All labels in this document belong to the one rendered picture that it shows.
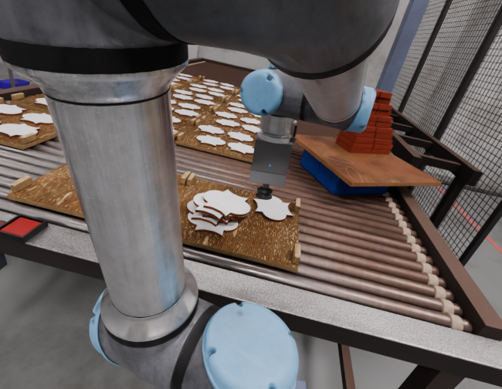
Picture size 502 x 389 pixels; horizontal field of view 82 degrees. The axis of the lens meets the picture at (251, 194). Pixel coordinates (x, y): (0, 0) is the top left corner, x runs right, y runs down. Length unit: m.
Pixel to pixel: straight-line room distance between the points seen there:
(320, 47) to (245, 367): 0.31
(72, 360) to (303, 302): 1.24
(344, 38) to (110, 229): 0.22
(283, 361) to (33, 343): 1.56
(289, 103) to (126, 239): 0.35
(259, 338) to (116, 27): 0.33
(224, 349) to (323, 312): 0.42
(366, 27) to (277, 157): 0.50
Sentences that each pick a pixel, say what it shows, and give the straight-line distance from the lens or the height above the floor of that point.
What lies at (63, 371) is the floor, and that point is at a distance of 1.71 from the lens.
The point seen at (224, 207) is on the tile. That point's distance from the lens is 0.84.
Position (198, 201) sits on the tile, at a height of 0.99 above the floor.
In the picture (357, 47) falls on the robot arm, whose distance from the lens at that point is 0.19.
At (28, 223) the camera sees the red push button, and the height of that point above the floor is 0.93.
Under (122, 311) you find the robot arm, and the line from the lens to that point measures 0.37.
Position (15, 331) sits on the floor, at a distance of 1.90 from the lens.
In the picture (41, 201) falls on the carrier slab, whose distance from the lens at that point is 0.98.
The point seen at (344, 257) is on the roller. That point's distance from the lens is 0.93.
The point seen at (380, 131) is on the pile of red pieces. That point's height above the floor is 1.15.
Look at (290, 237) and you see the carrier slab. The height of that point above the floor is 0.94.
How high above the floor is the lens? 1.45
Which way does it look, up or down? 29 degrees down
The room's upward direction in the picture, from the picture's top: 13 degrees clockwise
